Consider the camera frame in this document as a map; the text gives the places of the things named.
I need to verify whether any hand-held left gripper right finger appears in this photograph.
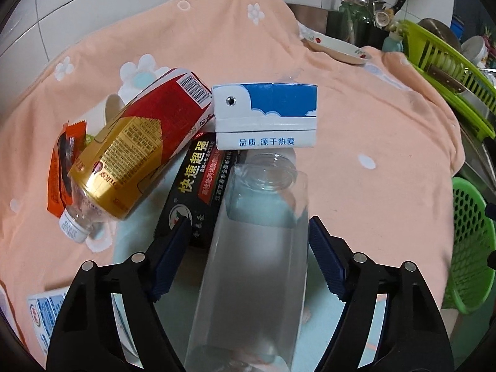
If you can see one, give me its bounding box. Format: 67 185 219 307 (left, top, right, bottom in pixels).
308 216 454 372

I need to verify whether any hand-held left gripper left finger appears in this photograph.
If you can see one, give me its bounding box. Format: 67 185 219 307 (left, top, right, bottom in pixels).
46 217 192 372

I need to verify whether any clear square plastic bottle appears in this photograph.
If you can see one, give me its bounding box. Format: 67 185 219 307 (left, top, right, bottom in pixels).
184 151 311 372

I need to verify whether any orange snack wrapper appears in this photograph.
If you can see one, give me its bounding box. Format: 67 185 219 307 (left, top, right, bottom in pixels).
46 121 89 218

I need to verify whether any black cardboard box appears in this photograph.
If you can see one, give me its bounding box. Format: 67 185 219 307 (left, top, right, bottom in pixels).
154 132 243 249

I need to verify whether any red gold drink carton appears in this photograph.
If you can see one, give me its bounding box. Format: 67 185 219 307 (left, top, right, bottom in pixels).
58 68 214 244

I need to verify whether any small blue and white carton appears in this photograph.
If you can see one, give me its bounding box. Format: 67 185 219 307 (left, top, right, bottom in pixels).
27 289 70 351

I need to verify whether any blue and white milk carton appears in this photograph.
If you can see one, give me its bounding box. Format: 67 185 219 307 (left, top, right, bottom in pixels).
211 82 319 150

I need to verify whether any green perforated plastic basket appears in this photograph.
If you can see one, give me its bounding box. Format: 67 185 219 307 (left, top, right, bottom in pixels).
442 177 496 314

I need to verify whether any orange flower print blanket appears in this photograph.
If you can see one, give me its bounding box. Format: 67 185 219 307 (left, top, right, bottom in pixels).
0 0 466 372

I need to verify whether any white plate with red print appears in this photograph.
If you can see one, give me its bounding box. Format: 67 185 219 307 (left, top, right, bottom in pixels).
300 33 373 66

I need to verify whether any light blue small bottle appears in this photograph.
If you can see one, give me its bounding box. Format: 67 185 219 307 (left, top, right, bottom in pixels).
382 33 404 53

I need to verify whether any green plastic dish rack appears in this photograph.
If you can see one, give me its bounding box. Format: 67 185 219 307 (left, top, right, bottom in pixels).
399 19 496 140

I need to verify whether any green glass utensil jar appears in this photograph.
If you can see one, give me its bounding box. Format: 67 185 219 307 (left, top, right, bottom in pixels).
339 0 373 45

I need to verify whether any metal pot lid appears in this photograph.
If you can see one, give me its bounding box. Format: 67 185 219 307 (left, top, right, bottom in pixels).
418 17 463 52

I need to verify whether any white patterned bowl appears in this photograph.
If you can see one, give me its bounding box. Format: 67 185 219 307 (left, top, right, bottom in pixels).
461 36 489 68

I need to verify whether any wooden handled knife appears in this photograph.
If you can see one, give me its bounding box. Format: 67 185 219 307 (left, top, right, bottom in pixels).
428 65 468 94

